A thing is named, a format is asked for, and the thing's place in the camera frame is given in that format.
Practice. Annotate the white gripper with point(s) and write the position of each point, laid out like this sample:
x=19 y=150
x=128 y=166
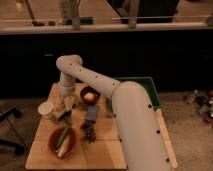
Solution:
x=69 y=103

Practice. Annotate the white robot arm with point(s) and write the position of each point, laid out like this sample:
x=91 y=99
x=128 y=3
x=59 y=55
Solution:
x=141 y=138

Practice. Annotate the dark metal cup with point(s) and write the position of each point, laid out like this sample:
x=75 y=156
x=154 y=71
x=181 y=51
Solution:
x=65 y=116

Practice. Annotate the white paper cup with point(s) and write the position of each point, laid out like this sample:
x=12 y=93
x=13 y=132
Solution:
x=45 y=109

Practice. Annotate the pale round fruit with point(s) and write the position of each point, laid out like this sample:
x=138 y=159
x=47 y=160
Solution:
x=89 y=97

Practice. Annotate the brown bowl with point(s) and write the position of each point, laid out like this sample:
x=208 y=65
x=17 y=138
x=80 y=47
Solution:
x=88 y=89

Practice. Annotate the blue grey sponge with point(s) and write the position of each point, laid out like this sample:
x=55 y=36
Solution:
x=92 y=113

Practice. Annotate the red bowl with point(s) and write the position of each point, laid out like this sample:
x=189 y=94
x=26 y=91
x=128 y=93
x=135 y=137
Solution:
x=53 y=138

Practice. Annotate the green vegetable stick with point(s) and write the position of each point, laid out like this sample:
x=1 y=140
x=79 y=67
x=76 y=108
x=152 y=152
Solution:
x=62 y=136

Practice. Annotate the white vegetable stick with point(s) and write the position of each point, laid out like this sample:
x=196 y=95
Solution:
x=64 y=147

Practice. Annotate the green plastic bin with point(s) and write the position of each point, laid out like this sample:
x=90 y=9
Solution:
x=148 y=84

